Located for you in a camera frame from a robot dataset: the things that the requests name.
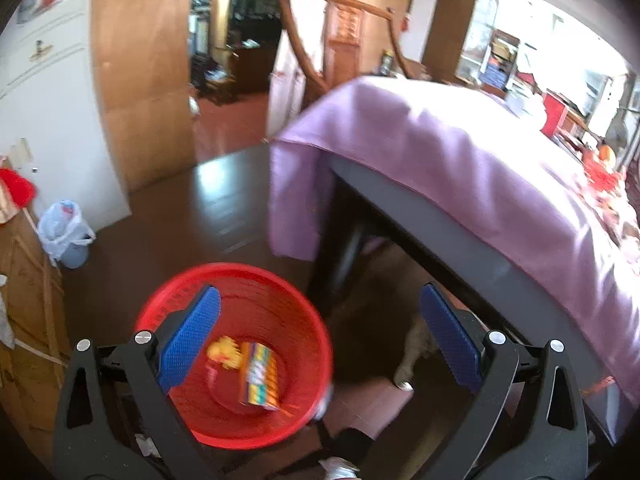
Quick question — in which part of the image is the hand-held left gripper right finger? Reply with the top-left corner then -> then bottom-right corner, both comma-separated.
417,282 -> 590,480

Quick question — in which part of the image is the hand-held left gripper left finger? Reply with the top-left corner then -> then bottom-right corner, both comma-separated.
52,284 -> 223,480

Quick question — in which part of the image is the red plastic basket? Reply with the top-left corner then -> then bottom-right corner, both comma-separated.
135,262 -> 335,451

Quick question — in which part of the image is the yellow crumpled wrapper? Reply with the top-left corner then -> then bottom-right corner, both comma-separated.
206,336 -> 246,372

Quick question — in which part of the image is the tabby cat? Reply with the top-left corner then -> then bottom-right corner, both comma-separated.
392,317 -> 436,392

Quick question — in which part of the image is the colourful striped snack packet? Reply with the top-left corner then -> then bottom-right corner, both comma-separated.
239,341 -> 281,413

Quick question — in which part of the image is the dark wooden table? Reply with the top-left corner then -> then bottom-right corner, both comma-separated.
305,152 -> 618,448

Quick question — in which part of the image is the small grey bin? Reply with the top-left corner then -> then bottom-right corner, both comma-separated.
59,242 -> 91,270

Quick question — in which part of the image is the white bin with plastic bag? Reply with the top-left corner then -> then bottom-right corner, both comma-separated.
37,200 -> 97,261

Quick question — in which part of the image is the light wooden cabinet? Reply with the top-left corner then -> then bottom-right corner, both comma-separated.
0,195 -> 71,436

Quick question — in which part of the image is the purple tablecloth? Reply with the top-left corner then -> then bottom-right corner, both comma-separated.
267,76 -> 640,403

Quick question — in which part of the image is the red cloth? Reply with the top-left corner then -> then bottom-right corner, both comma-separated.
0,167 -> 38,211

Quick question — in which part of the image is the white wardrobe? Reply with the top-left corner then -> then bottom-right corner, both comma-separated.
0,0 -> 132,233

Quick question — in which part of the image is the standing fan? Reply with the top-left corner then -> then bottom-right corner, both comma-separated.
604,121 -> 631,160

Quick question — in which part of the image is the brown wooden door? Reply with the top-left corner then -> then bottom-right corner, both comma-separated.
90,0 -> 198,193

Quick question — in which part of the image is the dark wooden cabinet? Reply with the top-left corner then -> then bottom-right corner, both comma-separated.
227,42 -> 278,96

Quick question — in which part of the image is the wooden armchair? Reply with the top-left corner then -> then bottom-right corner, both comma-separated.
277,0 -> 433,111

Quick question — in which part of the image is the glass door cabinet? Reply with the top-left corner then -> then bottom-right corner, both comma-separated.
424,0 -> 501,86

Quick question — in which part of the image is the pink flowered curtain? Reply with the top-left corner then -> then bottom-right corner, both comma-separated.
267,0 -> 417,138

